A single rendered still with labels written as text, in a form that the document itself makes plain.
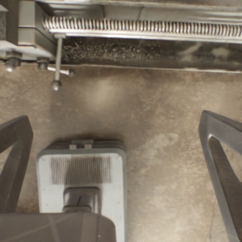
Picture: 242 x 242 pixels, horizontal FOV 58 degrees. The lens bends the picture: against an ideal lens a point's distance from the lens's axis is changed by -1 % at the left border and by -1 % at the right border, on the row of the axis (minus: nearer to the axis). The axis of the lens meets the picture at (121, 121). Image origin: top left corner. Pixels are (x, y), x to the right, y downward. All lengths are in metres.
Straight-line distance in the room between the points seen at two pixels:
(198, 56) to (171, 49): 0.14
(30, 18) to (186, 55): 0.71
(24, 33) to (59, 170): 0.82
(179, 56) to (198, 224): 1.21
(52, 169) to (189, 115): 0.94
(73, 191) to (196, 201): 0.88
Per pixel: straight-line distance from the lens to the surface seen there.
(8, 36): 0.71
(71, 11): 0.93
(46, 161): 1.35
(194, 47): 1.17
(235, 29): 0.87
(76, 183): 1.35
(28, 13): 0.78
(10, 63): 0.77
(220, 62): 1.20
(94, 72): 1.50
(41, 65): 0.95
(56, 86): 0.84
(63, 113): 1.54
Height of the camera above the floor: 1.49
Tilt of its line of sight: 84 degrees down
